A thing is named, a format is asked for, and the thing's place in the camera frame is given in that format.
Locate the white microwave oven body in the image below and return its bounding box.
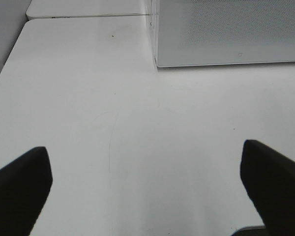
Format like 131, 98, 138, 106
145, 0, 160, 66

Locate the white microwave door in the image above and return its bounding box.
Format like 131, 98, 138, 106
151, 0, 295, 67

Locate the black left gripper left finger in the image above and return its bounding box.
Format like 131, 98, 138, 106
0, 147, 53, 236

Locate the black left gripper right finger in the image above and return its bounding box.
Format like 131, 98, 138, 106
240, 140, 295, 236

